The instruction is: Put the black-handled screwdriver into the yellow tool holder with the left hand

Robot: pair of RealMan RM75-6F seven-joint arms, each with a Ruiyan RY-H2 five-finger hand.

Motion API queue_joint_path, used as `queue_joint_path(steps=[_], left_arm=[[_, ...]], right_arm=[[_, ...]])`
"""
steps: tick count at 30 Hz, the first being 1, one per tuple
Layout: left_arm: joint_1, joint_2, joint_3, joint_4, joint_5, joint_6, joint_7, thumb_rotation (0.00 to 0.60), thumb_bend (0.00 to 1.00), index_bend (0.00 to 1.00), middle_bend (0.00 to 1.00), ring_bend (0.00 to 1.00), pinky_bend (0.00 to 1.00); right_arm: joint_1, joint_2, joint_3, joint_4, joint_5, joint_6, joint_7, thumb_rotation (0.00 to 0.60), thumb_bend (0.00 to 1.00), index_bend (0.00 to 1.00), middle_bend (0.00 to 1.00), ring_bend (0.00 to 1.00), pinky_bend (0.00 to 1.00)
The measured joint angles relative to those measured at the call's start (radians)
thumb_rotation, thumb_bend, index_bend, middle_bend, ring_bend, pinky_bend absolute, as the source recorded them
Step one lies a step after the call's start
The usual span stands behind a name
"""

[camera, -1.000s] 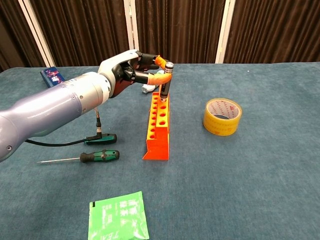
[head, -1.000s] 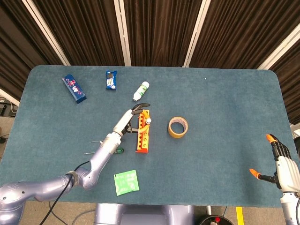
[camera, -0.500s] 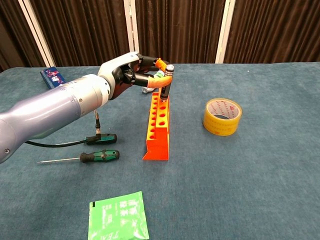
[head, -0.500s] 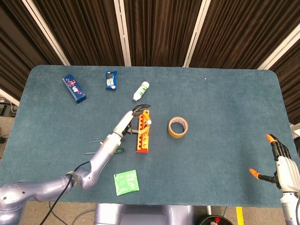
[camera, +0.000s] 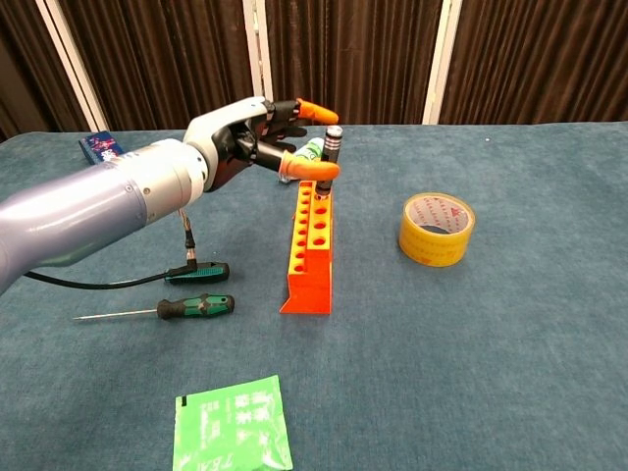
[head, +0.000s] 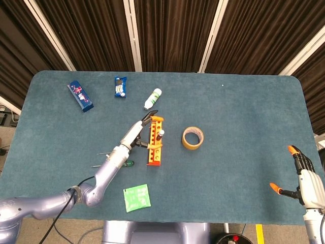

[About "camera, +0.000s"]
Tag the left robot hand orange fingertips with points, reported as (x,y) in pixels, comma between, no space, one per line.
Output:
(225,132)

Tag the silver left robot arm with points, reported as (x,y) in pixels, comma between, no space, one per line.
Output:
(98,201)

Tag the teal black slim screwdriver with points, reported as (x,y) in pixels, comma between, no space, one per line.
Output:
(211,271)

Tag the green black bulbous screwdriver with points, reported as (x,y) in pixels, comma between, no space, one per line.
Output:
(196,305)

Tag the orange yellow tool holder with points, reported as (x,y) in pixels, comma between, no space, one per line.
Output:
(309,289)

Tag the white green plastic tube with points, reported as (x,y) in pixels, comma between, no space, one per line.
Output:
(309,149)

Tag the dark brown screen panel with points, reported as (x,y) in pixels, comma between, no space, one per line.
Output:
(539,59)
(147,49)
(19,59)
(382,59)

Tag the dark blue printed box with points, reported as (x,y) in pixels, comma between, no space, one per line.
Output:
(98,144)

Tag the yellow packing tape roll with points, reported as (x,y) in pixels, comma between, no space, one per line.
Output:
(432,252)

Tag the green foil packet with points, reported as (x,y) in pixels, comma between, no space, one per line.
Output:
(225,427)

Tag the teal table cloth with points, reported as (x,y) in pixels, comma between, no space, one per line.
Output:
(490,343)

